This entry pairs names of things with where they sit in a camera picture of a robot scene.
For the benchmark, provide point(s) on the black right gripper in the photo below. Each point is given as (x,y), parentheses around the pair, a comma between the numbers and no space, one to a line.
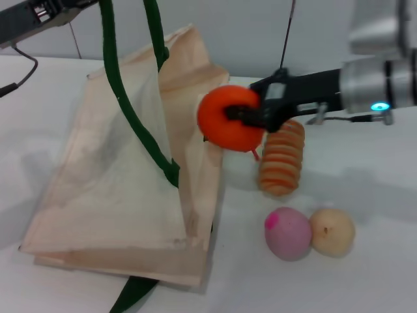
(309,91)

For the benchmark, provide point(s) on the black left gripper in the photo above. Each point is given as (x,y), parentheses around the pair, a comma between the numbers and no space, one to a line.
(19,23)

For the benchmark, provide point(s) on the orange toy fruit with stem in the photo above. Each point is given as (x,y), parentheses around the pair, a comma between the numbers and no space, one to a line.
(215,127)

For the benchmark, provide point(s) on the pink toy peach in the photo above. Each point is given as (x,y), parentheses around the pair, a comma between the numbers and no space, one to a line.
(288,234)

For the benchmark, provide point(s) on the orange striped toy bread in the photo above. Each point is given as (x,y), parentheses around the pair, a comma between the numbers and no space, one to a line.
(281,163)

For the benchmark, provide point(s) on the tan toy potato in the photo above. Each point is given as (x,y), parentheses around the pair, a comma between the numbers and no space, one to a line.
(334,233)

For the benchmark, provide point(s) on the white table cloth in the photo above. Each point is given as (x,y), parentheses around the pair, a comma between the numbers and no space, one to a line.
(325,287)

